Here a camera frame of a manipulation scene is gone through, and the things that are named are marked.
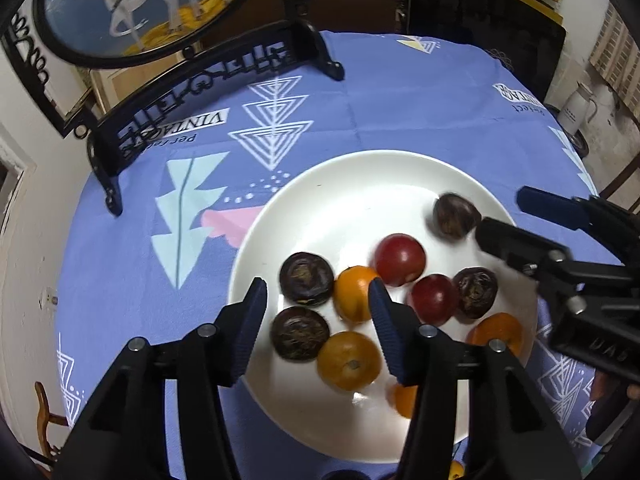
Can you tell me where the yellow tomato with stem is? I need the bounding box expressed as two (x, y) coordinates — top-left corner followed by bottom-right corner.
(448, 460), (465, 480)

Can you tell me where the orange mandarin bottom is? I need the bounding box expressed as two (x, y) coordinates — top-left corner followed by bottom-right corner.
(316, 332), (382, 392)

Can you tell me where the black framed deer screen ornament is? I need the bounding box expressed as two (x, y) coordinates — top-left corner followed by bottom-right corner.
(1, 0), (345, 216)

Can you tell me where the white round plate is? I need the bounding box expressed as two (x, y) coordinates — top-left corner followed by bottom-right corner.
(229, 150), (537, 464)

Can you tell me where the black panel behind table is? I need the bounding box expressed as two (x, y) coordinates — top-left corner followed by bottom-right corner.
(407, 0), (566, 101)

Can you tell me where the dark water chestnut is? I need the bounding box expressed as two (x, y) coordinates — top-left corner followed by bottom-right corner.
(279, 252), (335, 307)
(452, 266), (498, 320)
(269, 307), (331, 362)

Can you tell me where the wooden chair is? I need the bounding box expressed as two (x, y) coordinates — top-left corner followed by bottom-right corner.
(34, 382), (67, 460)
(600, 154), (640, 200)

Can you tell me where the dark water chestnut front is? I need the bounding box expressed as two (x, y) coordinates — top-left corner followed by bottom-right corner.
(269, 307), (331, 362)

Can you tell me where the white thermos jug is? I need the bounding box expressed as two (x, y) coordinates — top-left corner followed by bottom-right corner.
(556, 81), (599, 134)

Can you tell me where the small orange mandarin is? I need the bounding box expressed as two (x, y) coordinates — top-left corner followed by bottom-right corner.
(333, 266), (378, 324)

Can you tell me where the orange yellow tomato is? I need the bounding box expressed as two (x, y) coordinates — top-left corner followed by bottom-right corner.
(390, 384), (418, 419)

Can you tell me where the small round black stool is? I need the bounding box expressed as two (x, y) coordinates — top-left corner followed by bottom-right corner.
(547, 105), (589, 159)

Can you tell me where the blue patterned tablecloth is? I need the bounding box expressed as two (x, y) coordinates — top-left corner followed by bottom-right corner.
(56, 32), (613, 470)

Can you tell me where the large orange mandarin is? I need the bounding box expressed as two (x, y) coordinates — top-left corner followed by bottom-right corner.
(465, 312), (524, 356)

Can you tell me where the wooden chair left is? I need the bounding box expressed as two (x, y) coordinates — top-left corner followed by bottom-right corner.
(34, 382), (67, 460)

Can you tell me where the wooden chair right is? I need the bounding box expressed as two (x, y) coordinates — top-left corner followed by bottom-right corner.
(600, 154), (640, 200)

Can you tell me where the person's hand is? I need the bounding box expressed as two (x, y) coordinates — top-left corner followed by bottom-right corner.
(586, 372), (639, 445)

